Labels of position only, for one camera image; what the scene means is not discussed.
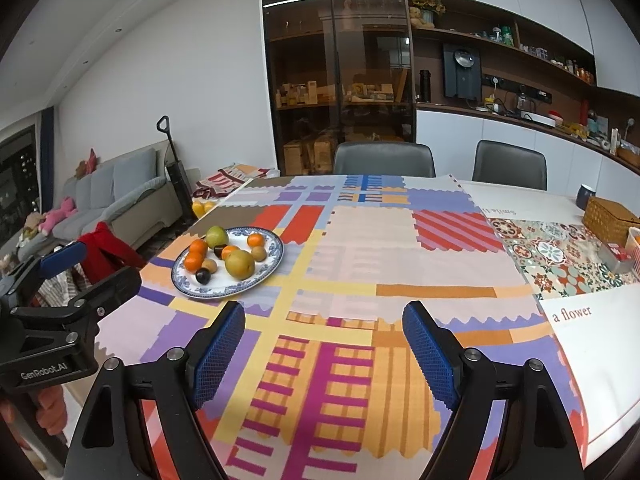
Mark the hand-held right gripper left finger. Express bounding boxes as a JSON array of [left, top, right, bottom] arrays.
[[62, 301, 247, 480]]

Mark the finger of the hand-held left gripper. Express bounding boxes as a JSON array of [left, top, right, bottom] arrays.
[[10, 266, 143, 322], [0, 240, 87, 297]]

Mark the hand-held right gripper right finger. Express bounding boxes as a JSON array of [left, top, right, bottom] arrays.
[[401, 301, 586, 480]]

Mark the blue rimmed white plate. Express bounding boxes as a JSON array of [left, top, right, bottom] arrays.
[[170, 227, 285, 301]]

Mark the person's left hand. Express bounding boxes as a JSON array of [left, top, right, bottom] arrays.
[[34, 386, 69, 445]]

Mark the red garment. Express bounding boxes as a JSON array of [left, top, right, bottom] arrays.
[[76, 221, 147, 287]]

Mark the pink plush toy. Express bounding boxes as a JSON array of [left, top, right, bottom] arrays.
[[38, 196, 79, 234]]

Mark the grey sofa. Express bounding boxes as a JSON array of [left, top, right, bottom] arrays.
[[17, 145, 184, 257]]

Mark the yellow pear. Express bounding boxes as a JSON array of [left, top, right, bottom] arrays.
[[224, 250, 256, 281]]

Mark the red plush toy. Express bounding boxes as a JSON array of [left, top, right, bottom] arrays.
[[74, 148, 101, 179]]

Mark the blue curtain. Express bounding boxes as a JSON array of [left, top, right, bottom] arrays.
[[39, 109, 55, 182]]

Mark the colourful patchwork tablecloth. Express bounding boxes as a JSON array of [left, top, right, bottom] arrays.
[[95, 174, 588, 480]]

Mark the black upright vacuum cleaner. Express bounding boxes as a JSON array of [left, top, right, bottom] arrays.
[[156, 115, 196, 222]]

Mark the red striped folded cloth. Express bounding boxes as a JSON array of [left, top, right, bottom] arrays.
[[193, 162, 278, 200]]

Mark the white floral tile tablecloth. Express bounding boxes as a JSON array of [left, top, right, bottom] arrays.
[[452, 174, 640, 467]]

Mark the grey dining chair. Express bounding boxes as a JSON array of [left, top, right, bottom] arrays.
[[471, 139, 548, 191], [332, 141, 437, 179]]

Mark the grey tin box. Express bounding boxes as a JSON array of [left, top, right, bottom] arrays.
[[597, 242, 635, 276]]

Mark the dark blue mug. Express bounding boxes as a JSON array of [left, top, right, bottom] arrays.
[[574, 183, 598, 211]]

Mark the wicker basket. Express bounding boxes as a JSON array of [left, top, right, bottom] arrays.
[[582, 196, 640, 247]]

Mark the white plastic basket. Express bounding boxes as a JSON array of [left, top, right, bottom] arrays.
[[624, 226, 640, 282]]

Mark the black water dispenser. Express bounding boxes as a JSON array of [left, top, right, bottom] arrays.
[[442, 43, 482, 101]]

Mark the dark glass display cabinet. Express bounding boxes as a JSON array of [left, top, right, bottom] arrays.
[[259, 0, 417, 177]]

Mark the teddy bear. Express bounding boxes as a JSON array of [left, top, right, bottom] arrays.
[[408, 5, 435, 30]]

